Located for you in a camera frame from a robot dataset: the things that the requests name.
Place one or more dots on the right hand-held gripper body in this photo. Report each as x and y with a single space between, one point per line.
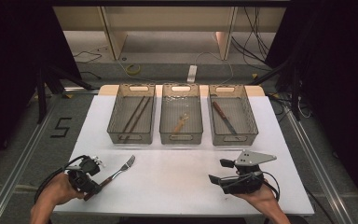
248 183

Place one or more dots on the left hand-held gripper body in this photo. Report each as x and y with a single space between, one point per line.
84 179

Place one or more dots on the smoked clear plastic bin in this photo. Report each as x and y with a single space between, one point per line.
245 118
118 124
195 124

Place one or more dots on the dark brown chopstick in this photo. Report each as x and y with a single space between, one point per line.
139 116
133 114

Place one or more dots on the person's right hand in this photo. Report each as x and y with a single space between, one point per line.
259 197

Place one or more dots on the person's left hand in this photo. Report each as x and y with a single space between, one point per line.
62 189

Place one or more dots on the white table cover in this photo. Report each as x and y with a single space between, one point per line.
174 174

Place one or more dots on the black metal stand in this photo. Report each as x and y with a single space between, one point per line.
41 93
296 93

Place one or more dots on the yellow tape roll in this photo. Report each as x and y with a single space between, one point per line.
127 70

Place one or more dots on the beige desk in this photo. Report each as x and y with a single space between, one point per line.
167 18

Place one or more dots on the aluminium floor rail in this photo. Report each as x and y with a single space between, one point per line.
15 168
320 168

